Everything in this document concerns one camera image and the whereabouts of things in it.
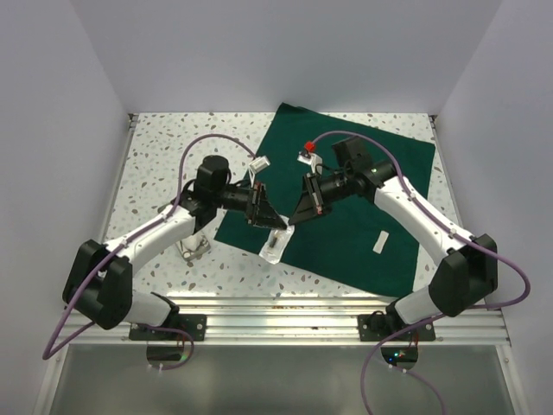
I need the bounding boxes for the stainless steel instrument tray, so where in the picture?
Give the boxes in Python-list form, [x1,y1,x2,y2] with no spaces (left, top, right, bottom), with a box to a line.
[175,232,211,261]

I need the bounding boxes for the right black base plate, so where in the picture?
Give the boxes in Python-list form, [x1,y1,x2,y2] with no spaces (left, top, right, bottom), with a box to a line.
[357,310,436,342]

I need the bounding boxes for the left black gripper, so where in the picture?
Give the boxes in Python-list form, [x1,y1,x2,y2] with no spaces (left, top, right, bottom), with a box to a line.
[213,181,286,229]

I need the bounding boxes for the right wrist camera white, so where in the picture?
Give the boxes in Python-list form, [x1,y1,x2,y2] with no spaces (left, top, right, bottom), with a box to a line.
[297,141,322,175]

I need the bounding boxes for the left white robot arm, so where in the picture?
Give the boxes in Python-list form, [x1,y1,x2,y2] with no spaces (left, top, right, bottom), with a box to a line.
[62,156,287,340]

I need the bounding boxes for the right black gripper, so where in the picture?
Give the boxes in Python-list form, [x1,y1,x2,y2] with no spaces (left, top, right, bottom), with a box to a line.
[289,169,353,226]

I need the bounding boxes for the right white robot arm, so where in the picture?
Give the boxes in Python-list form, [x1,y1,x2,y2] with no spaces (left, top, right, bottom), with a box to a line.
[289,136,498,340]

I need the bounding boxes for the white torn packet strip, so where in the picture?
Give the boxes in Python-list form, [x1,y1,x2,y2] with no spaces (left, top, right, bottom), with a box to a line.
[372,231,389,254]

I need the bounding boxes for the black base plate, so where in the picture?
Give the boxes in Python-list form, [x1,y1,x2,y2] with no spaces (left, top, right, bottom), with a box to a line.
[357,310,436,342]
[129,314,207,342]

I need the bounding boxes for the aluminium frame rail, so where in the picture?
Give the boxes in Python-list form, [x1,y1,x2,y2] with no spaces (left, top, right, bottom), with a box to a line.
[54,293,511,347]

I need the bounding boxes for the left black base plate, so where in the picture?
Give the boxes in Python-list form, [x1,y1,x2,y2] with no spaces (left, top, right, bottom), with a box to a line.
[129,314,207,342]

